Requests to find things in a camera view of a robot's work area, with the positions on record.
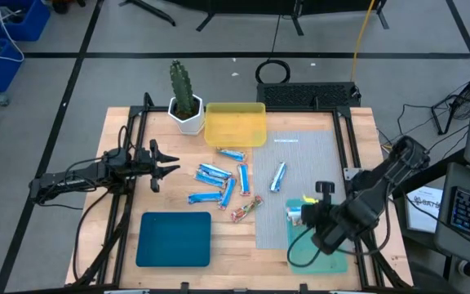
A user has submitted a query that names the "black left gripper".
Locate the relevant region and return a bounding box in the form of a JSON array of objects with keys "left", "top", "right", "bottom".
[{"left": 135, "top": 139, "right": 181, "bottom": 194}]

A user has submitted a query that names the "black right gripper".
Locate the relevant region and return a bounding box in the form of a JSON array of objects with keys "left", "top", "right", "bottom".
[{"left": 301, "top": 181, "right": 342, "bottom": 229}]

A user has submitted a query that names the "red green wrapper granola bar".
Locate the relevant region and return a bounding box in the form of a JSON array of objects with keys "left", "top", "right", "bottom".
[{"left": 230, "top": 194, "right": 264, "bottom": 224}]

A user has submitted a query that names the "dark blue plastic bin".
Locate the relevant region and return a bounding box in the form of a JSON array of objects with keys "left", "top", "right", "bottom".
[{"left": 135, "top": 211, "right": 212, "bottom": 269}]

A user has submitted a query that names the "white hexagonal plant pot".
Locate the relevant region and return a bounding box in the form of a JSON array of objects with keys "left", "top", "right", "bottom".
[{"left": 167, "top": 94, "right": 206, "bottom": 136}]

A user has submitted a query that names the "teal translucent plastic bin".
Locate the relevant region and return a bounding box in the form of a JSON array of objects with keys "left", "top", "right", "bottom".
[{"left": 285, "top": 198, "right": 349, "bottom": 275}]

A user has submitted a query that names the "grey woven mat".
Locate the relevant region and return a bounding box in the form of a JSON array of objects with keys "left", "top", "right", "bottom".
[{"left": 251, "top": 129, "right": 354, "bottom": 251}]

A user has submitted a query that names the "yellow translucent plastic bin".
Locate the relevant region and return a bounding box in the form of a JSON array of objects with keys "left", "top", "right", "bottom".
[{"left": 204, "top": 101, "right": 268, "bottom": 148}]

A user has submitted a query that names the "green cactus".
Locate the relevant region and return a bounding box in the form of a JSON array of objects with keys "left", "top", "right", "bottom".
[{"left": 169, "top": 60, "right": 195, "bottom": 116}]

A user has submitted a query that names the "white paper sheet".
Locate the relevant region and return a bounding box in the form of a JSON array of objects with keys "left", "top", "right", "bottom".
[{"left": 405, "top": 185, "right": 444, "bottom": 234}]

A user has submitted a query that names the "black perforated computer case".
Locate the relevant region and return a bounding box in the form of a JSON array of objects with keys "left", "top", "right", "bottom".
[{"left": 256, "top": 81, "right": 361, "bottom": 109}]

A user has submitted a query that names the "black stand leg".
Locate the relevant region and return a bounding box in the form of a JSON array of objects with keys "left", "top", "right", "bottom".
[{"left": 118, "top": 0, "right": 177, "bottom": 28}]

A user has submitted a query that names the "grey desk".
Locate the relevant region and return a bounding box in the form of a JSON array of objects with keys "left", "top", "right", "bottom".
[{"left": 433, "top": 161, "right": 470, "bottom": 270}]

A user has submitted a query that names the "black partition screen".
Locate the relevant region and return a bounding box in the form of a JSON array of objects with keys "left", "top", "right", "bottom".
[{"left": 165, "top": 0, "right": 390, "bottom": 37}]

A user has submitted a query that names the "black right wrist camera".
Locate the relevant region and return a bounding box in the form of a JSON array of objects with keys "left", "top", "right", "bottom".
[{"left": 311, "top": 228, "right": 344, "bottom": 256}]

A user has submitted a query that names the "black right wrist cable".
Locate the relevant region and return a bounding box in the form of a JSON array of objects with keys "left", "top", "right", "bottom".
[{"left": 286, "top": 191, "right": 393, "bottom": 270}]

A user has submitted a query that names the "black left base cable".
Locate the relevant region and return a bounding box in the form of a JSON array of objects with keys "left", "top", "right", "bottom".
[{"left": 71, "top": 189, "right": 113, "bottom": 283}]

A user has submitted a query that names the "black coiled cable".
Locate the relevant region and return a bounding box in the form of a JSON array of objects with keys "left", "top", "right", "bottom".
[{"left": 255, "top": 59, "right": 291, "bottom": 85}]

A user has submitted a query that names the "yellow hanging cable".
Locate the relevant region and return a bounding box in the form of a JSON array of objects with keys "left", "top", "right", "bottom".
[{"left": 349, "top": 0, "right": 377, "bottom": 82}]

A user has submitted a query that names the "black wire floor fan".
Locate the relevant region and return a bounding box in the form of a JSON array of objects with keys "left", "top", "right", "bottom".
[{"left": 430, "top": 77, "right": 470, "bottom": 136}]

